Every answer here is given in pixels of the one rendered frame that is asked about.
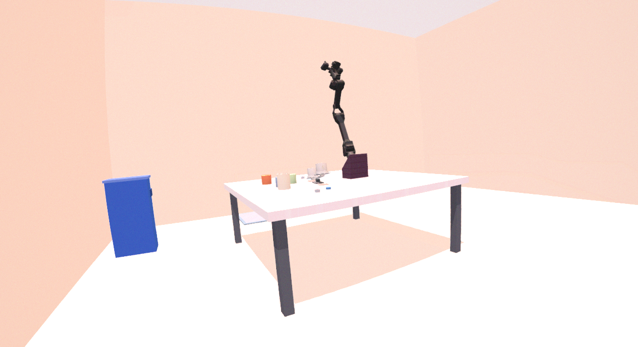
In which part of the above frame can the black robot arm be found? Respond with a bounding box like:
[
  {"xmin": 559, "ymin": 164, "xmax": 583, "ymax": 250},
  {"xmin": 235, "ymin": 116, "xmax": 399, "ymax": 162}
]
[{"xmin": 329, "ymin": 61, "xmax": 356, "ymax": 158}]

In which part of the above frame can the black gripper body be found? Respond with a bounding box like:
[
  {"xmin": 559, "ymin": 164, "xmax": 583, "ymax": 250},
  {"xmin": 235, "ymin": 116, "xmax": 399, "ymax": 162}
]
[{"xmin": 321, "ymin": 62, "xmax": 343, "ymax": 76}]

